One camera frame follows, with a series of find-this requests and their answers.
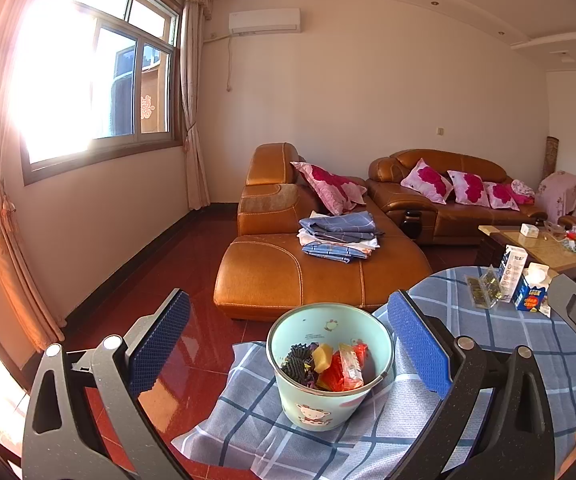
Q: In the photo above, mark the yellow sponge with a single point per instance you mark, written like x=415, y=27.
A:
x=325, y=357

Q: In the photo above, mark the sliding window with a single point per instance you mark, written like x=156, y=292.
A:
x=118, y=85

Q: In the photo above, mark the black knitted scrubber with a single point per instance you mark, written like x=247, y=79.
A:
x=298, y=360

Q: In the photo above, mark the paper cutting window decal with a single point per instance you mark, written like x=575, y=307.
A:
x=146, y=107

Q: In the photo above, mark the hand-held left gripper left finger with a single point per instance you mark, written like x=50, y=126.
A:
x=160, y=345

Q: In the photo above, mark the white folded cloth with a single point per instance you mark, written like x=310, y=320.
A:
x=368, y=245

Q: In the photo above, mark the plain red plastic bag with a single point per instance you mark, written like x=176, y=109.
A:
x=335, y=377

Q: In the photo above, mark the brown leather chaise sofa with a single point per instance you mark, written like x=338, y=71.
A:
x=293, y=275

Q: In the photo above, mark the mint green trash bin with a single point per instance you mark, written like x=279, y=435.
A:
x=318, y=410

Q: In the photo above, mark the clear packet with gold pieces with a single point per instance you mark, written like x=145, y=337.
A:
x=483, y=287

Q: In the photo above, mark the blue tissue box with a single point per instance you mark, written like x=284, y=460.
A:
x=530, y=295

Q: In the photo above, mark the pink floral pillow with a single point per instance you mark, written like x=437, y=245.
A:
x=470, y=187
x=428, y=180
x=330, y=185
x=502, y=196

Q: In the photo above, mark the pink rolled blanket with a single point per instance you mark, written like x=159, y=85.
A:
x=522, y=191

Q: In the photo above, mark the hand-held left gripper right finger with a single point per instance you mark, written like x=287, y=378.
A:
x=418, y=345

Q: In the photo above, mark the blue plaid folded sheet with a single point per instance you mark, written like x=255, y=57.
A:
x=338, y=227

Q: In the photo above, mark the blue plaid tablecloth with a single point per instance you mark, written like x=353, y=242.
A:
x=378, y=445

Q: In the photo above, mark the pink floral cloth cover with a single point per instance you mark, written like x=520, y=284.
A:
x=562, y=195

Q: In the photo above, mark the blue striped folded sheet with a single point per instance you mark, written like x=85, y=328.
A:
x=333, y=252

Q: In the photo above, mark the white tissue box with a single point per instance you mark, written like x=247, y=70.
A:
x=529, y=230

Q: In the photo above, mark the dark wooden coffee table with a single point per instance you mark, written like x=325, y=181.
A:
x=533, y=247

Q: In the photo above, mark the white air conditioner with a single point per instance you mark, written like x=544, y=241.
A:
x=264, y=22

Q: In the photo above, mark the beige curtain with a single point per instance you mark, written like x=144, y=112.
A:
x=190, y=110

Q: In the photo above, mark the tall white box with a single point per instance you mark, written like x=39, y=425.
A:
x=510, y=270

